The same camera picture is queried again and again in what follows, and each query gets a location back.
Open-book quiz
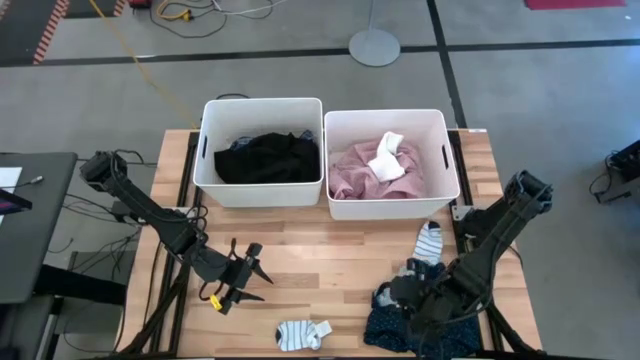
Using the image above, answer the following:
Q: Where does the long yellow floor cable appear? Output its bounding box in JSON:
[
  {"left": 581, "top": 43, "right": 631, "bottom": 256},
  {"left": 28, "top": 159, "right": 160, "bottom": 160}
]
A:
[{"left": 87, "top": 0, "right": 199, "bottom": 130}]

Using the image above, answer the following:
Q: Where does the black hazard-striped floor mat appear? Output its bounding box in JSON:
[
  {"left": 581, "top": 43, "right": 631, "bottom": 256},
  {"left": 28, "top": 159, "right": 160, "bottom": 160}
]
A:
[
  {"left": 64, "top": 0, "right": 127, "bottom": 19},
  {"left": 0, "top": 0, "right": 71, "bottom": 67}
]

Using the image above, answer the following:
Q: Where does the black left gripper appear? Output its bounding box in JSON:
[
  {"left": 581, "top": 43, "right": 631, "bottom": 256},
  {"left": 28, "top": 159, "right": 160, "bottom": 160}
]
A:
[{"left": 196, "top": 242, "right": 275, "bottom": 316}]

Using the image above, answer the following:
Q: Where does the black garment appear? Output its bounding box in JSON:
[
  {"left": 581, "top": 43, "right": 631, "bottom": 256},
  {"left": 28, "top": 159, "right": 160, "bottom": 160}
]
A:
[{"left": 213, "top": 131, "right": 322, "bottom": 185}]

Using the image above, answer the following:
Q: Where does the striped sock with paper tag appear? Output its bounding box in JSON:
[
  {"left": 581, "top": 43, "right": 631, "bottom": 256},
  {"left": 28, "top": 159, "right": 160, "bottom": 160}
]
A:
[{"left": 274, "top": 319, "right": 334, "bottom": 353}]

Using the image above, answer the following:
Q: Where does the pink garment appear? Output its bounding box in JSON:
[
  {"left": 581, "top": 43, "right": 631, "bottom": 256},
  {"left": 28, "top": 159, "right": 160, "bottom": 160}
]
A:
[{"left": 328, "top": 138, "right": 427, "bottom": 201}]

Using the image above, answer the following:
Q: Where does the black floor device with cables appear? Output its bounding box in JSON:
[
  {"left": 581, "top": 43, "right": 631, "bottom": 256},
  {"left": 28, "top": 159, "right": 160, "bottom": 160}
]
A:
[{"left": 588, "top": 138, "right": 640, "bottom": 205}]

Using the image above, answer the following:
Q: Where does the navy dotted garment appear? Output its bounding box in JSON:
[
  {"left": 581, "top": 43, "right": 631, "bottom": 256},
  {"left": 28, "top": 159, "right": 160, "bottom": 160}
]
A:
[{"left": 362, "top": 262, "right": 482, "bottom": 360}]

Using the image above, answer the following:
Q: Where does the grey white striped sock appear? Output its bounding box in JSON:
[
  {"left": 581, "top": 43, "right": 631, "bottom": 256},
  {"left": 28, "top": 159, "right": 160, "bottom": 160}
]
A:
[{"left": 411, "top": 220, "right": 445, "bottom": 267}]

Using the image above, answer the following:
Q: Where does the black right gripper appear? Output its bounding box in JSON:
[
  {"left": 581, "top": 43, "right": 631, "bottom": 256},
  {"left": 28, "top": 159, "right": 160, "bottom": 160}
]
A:
[{"left": 389, "top": 257, "right": 469, "bottom": 327}]

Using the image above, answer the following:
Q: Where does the red floor mat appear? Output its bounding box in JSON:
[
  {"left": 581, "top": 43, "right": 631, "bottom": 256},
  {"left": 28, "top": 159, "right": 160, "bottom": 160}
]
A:
[{"left": 523, "top": 0, "right": 628, "bottom": 11}]

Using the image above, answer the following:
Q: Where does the dark grey desk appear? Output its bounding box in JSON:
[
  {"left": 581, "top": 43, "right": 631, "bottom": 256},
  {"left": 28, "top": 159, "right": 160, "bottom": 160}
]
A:
[{"left": 0, "top": 152, "right": 79, "bottom": 305}]

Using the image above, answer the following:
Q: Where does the grey round floor stand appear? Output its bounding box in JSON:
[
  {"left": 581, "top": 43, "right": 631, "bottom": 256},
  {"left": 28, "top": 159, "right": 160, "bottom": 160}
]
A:
[{"left": 347, "top": 0, "right": 402, "bottom": 68}]

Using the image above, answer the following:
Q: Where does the coiled yellow cable with plug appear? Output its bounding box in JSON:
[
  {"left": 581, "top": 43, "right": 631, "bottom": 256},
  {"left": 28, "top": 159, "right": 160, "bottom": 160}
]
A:
[{"left": 155, "top": 0, "right": 195, "bottom": 23}]

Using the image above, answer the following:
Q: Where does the white paper sheet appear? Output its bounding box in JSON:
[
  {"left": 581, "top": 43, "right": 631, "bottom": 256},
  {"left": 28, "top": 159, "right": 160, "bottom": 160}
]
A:
[{"left": 0, "top": 166, "right": 24, "bottom": 191}]

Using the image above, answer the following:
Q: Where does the dark tablet with red edge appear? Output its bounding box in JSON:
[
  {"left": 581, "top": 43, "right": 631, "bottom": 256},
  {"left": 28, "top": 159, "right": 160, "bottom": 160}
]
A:
[{"left": 0, "top": 188, "right": 34, "bottom": 217}]

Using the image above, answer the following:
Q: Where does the blue plaid shirt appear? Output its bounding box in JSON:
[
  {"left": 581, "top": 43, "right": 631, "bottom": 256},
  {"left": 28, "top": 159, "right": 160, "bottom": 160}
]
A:
[{"left": 227, "top": 128, "right": 320, "bottom": 152}]

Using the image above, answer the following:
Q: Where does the white mesh basket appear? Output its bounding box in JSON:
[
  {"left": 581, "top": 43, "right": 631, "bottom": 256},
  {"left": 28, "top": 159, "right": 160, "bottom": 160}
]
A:
[
  {"left": 323, "top": 108, "right": 462, "bottom": 222},
  {"left": 192, "top": 97, "right": 325, "bottom": 209}
]

